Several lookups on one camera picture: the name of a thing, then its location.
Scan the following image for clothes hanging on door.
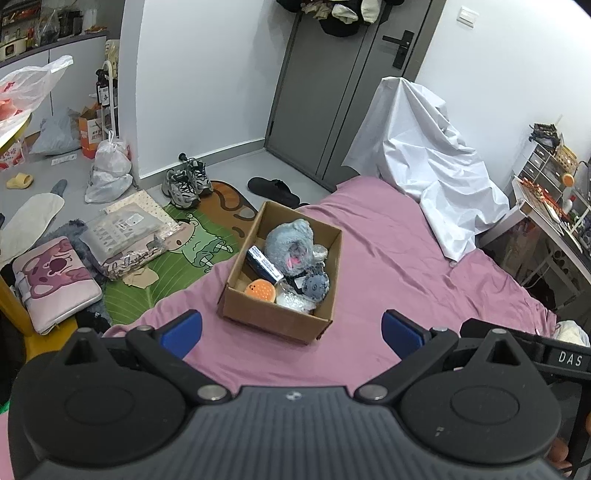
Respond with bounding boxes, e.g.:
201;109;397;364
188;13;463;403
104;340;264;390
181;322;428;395
276;0;405;38

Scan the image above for grey plush mouse toy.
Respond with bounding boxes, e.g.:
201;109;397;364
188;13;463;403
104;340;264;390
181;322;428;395
263;219;314;277

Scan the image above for clear bubble wrap bag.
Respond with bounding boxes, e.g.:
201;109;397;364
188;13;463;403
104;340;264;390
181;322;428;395
274;281;327;314

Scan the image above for white insole slipper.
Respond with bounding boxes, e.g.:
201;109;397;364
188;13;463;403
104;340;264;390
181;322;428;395
1;179;68;267

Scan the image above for pink cartoon laptop sleeve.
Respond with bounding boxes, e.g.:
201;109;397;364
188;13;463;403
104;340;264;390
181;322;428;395
12;236;102;335

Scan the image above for grey plastic bag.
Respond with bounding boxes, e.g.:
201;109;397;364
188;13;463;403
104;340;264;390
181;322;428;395
30;108;80;156

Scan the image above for grey sneaker right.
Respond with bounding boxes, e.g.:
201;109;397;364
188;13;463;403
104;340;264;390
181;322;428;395
178;153;213;197

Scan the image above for grey door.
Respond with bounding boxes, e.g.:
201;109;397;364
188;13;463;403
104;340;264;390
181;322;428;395
264;1;445;190

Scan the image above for small grey plush toy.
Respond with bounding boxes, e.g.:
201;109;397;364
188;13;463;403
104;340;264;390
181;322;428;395
301;271;329;303

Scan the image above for green cartoon floor mat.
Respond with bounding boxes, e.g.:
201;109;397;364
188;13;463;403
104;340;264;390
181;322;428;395
103;181;257;325

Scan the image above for pink bed sheet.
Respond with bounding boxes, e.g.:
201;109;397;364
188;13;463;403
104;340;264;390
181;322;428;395
0;176;560;480

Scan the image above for operator hand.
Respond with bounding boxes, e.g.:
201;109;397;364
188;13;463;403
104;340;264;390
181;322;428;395
546;438;573;477

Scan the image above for bottled water pack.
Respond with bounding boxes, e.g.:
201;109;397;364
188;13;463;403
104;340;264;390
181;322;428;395
0;140;27;171

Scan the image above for clear packaged bedding bag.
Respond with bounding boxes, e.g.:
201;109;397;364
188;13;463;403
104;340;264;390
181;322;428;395
80;203;165;281

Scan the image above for white desk with clutter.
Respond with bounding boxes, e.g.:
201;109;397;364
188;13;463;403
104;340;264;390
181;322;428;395
478;123;590;313

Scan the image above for orange cardboard box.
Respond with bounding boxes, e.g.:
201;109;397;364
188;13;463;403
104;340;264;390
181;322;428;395
78;103;102;160

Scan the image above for white cabinet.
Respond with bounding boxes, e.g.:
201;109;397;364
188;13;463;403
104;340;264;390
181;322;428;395
0;33;122;139

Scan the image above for brown cardboard box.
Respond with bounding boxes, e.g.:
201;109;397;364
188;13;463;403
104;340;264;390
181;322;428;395
221;201;342;344

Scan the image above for black spray bottle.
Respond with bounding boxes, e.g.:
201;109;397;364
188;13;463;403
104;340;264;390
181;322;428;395
95;69;117;108

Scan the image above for white light switch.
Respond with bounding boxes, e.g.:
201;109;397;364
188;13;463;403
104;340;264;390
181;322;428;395
457;6;479;28

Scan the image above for grey sneaker left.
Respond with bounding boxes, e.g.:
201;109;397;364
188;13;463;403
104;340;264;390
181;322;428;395
161;169;200;210

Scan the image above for blue tissue pack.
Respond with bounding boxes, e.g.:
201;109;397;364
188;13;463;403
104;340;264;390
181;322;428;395
245;245;284;285

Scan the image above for yellow slipper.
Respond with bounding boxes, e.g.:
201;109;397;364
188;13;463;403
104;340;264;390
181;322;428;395
6;173;34;190

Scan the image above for white draped cloth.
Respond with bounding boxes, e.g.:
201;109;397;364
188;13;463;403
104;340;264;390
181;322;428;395
342;77;509;262

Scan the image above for white red plastic bag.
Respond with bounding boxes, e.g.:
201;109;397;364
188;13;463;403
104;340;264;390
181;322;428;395
1;55;74;151

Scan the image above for black door handle lock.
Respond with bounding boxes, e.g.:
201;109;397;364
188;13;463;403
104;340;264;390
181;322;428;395
382;30;415;70

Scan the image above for grey sneaker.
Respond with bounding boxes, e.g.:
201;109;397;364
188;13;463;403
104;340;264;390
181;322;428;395
161;169;200;210
178;153;213;197

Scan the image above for black slipper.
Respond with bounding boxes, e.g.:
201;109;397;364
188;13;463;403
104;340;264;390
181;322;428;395
247;177;307;209

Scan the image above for hamburger plush toy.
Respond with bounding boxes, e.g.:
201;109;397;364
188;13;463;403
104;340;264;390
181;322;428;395
243;279;276;303

